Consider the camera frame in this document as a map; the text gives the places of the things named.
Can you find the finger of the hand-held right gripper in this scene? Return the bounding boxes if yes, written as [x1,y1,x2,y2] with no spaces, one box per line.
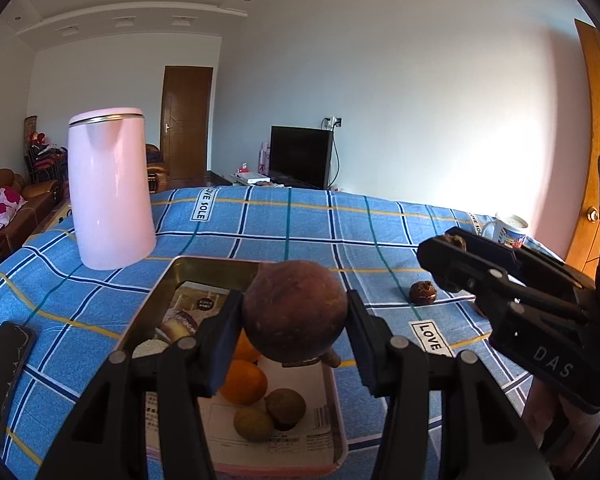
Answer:
[466,236,597,292]
[417,236,591,333]

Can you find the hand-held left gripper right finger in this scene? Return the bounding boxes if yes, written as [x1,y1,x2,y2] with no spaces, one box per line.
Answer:
[347,290,556,480]

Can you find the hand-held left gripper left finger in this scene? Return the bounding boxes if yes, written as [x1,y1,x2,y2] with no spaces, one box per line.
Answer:
[35,290,246,480]

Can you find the small orange kumquat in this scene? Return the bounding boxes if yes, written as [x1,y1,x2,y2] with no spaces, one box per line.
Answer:
[234,332,262,364]

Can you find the large orange tangerine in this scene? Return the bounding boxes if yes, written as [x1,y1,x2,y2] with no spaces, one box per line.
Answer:
[219,359,269,406]

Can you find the small jar with grainy lid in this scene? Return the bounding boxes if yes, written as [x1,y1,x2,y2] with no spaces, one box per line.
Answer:
[155,316,203,343]
[131,339,171,359]

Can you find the purple passion fruit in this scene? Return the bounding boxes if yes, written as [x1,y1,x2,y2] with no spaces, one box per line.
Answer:
[242,260,349,368]

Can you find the pink metal tin box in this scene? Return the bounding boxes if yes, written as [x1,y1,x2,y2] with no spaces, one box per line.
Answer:
[116,256,350,476]

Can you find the green kiwi fruit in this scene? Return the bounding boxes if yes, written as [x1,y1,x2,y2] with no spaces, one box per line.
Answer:
[234,406,275,442]

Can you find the brown kiwi fruit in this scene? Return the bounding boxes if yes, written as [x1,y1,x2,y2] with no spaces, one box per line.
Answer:
[265,388,307,431]

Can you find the person's right forearm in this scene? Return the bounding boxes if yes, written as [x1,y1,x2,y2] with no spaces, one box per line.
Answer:
[522,377,600,471]

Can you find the white printed mug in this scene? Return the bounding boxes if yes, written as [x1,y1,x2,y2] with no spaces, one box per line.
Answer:
[481,214,530,250]

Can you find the blue plaid tablecloth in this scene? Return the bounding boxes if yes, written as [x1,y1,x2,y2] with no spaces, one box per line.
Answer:
[0,186,566,480]

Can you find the printed paper sheet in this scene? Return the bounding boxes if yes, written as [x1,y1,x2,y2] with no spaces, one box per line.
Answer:
[145,282,341,466]

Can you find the light wooden door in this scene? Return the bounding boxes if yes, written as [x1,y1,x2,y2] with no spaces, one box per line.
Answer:
[565,18,600,281]

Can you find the low television cabinet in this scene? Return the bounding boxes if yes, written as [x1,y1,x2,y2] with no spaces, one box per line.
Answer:
[200,171,331,192]

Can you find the brown leather armchair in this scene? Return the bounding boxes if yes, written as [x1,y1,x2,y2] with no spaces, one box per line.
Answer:
[145,143,170,195]

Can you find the pink electric kettle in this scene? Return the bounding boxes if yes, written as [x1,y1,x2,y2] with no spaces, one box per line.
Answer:
[68,107,157,271]

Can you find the black television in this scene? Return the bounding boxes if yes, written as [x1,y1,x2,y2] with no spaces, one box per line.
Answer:
[270,125,333,191]

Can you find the dark brown room door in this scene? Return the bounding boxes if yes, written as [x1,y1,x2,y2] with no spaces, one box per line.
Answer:
[160,65,214,181]

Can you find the black smartphone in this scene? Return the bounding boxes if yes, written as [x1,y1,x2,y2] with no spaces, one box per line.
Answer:
[0,322,37,451]

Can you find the brown leather sofa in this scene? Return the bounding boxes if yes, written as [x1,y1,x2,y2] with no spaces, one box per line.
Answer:
[0,169,63,276]

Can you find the rack with clothes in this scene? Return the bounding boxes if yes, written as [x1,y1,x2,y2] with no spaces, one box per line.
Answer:
[24,116,71,186]

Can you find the pink floral cushion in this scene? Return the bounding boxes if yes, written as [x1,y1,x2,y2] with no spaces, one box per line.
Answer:
[0,187,28,231]

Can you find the black power cable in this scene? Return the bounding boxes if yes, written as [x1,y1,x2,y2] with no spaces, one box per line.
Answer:
[331,127,343,191]

